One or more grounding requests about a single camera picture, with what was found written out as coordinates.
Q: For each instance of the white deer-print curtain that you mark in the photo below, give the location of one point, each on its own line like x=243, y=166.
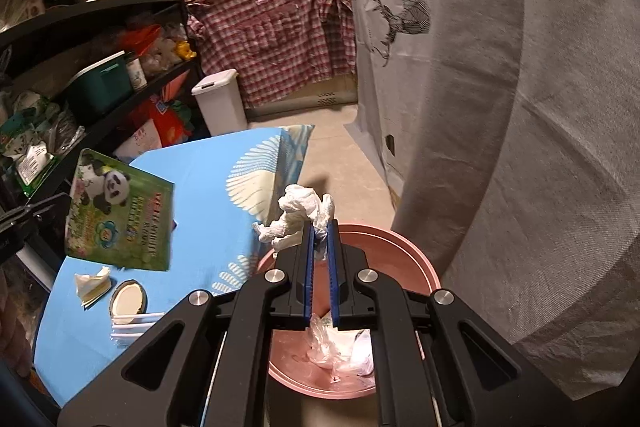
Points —
x=390, y=72

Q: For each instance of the green storage box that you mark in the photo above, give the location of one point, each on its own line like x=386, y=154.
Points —
x=100, y=87

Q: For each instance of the round dark-rimmed lid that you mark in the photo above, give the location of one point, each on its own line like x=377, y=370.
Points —
x=127, y=299

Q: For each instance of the yellow toy figure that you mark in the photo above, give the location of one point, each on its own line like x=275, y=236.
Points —
x=184, y=49

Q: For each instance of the blue leaf-print tablecloth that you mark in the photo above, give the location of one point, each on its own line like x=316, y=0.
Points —
x=215, y=187

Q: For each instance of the white labelled cup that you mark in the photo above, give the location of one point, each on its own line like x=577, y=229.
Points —
x=136, y=74

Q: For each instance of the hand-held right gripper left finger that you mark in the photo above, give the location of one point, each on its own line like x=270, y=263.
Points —
x=309, y=277

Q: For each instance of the black shelf rack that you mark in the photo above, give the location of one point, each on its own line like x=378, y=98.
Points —
x=100, y=7

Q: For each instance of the pink plastic bin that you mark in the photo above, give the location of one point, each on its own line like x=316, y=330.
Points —
x=400, y=267

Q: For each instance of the beige vented kickboard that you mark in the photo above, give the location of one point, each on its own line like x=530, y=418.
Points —
x=325, y=99

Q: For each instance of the red plastic bags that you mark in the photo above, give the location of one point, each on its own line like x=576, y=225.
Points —
x=142, y=37

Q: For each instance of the red orange bag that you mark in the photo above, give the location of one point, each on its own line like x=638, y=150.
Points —
x=170, y=122

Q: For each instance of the red plaid shirt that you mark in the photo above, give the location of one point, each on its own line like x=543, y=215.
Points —
x=280, y=37

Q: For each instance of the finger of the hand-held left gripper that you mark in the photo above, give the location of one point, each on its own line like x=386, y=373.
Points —
x=35, y=209

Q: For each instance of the white folded paper napkin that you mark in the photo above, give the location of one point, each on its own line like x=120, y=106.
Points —
x=92, y=287

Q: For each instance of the clear plastic tube package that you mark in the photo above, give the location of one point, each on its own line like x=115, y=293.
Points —
x=132, y=324

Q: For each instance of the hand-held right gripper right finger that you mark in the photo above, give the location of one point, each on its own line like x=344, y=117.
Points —
x=334, y=277

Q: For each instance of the grey nonwoven cloth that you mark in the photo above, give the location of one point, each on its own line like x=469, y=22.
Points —
x=525, y=107

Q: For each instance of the green panda-print packet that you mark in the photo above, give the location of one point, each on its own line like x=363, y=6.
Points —
x=120, y=207

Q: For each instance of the white red-print box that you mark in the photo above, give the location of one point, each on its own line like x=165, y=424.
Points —
x=140, y=139

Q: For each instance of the white tissue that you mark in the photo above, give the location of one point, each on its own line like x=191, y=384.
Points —
x=295, y=212

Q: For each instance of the green white food packet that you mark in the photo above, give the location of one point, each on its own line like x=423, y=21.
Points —
x=35, y=164

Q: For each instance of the person's left hand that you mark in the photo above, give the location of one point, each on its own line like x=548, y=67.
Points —
x=10, y=322

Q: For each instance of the white lidded bin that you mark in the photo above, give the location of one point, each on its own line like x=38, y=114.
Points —
x=220, y=107

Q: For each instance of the clear bag of dark food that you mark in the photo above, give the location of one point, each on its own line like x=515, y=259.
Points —
x=67, y=129

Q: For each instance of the clear plastic wrap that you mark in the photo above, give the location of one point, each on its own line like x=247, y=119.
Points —
x=325, y=342

